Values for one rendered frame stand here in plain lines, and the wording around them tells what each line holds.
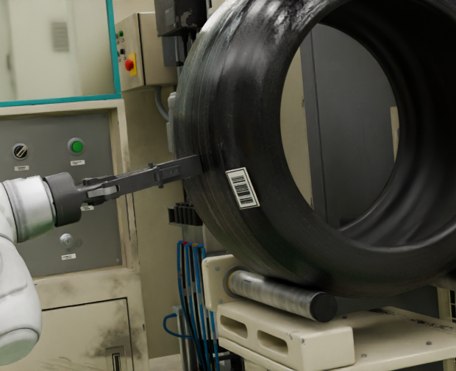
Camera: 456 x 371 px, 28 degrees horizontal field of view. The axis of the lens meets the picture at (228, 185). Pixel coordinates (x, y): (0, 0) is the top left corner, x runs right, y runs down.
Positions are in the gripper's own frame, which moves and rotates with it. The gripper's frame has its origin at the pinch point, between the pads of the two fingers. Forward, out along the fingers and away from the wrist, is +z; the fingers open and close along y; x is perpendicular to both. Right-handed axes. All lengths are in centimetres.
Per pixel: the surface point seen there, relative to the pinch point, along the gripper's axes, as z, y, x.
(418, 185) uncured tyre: 50, 14, 15
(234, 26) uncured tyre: 11.6, -5.9, -19.0
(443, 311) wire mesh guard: 58, 27, 44
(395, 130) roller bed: 62, 38, 6
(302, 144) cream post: 34.1, 26.3, 3.3
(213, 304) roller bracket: 8.5, 23.8, 27.3
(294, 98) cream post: 34.5, 26.3, -5.7
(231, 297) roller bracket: 12.0, 23.5, 26.9
